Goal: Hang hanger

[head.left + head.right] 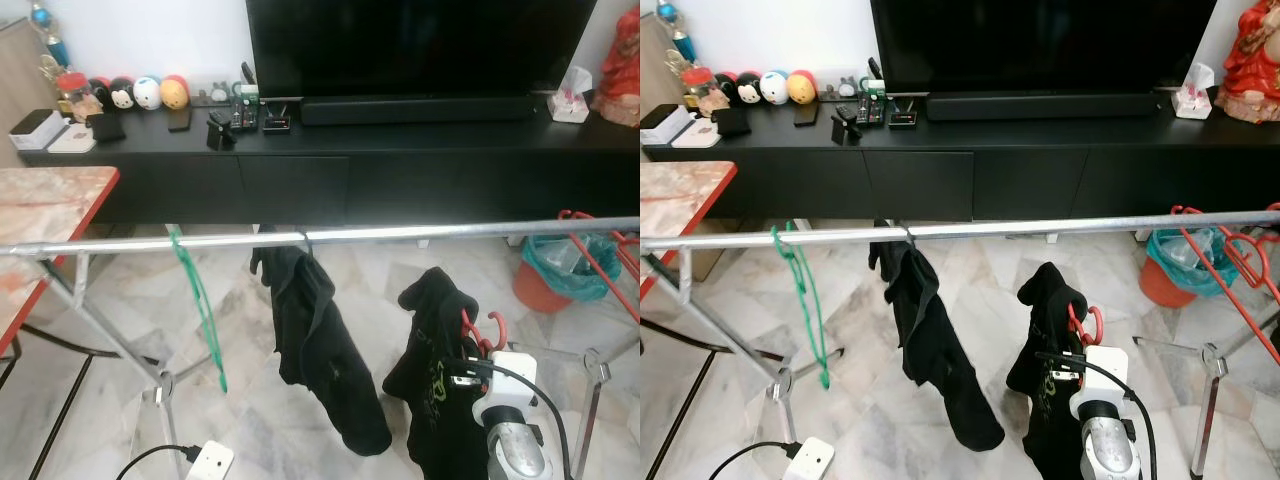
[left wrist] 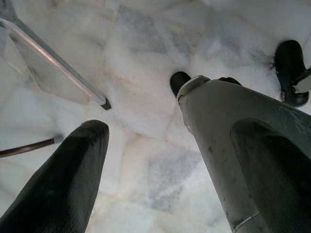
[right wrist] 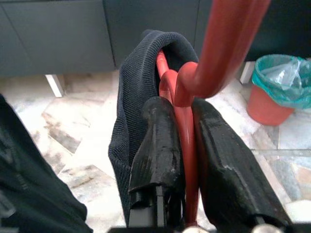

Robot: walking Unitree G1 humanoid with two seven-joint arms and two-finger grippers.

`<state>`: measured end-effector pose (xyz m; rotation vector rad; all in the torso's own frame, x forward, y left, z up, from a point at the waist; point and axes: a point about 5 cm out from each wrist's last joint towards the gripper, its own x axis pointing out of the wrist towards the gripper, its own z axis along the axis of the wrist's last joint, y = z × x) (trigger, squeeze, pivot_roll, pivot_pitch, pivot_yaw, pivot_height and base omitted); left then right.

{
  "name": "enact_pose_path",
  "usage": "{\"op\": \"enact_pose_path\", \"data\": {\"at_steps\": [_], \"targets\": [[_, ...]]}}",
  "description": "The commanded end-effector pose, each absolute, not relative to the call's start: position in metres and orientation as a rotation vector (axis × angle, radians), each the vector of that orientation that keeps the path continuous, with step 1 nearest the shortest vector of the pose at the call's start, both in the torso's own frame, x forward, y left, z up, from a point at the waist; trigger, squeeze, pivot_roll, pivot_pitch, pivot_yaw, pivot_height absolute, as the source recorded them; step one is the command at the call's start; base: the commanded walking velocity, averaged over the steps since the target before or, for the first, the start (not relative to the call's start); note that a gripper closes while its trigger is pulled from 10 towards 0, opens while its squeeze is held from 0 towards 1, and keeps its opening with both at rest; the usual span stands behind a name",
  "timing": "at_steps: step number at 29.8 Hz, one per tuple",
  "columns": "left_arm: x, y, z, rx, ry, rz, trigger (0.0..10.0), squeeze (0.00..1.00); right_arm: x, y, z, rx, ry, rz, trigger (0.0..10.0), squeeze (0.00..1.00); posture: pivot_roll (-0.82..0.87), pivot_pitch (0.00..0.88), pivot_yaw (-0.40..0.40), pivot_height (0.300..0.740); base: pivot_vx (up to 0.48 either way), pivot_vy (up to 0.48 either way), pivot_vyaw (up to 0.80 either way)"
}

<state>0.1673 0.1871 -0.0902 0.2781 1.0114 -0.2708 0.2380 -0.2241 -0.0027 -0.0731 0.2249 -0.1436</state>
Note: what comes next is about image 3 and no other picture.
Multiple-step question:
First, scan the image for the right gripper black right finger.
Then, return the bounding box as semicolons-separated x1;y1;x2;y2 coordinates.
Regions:
193;100;292;226

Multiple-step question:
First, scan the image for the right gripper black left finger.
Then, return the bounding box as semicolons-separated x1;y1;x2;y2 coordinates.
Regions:
128;96;183;209

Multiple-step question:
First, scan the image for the black knit cloth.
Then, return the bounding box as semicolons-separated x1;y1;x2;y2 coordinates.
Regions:
108;29;200;220

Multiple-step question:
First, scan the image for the red plastic clothes hanger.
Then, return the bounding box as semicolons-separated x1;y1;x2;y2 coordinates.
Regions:
155;0;272;225

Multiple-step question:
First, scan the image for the red plastic waste bin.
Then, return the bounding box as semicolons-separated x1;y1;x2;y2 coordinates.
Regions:
246;83;296;127

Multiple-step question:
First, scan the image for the green plastic bin liner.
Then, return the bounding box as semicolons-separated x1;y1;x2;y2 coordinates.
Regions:
251;54;311;110

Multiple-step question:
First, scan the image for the black polo shirt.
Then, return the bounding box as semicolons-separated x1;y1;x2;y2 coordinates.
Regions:
0;93;94;233

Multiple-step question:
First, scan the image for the long black tv cabinet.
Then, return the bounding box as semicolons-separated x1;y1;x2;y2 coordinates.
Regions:
0;0;311;98

